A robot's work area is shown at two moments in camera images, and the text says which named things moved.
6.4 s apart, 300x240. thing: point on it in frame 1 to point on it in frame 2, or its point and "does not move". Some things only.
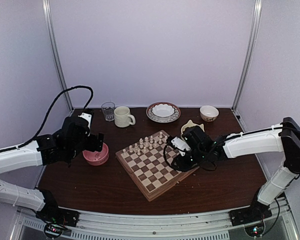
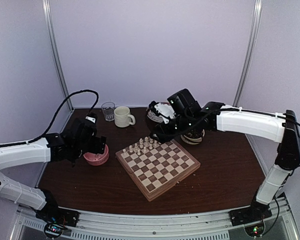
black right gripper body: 185,166 to 162,130
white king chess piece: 141,143 does not move
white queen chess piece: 147,143 does not move
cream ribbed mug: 122,117 does not move
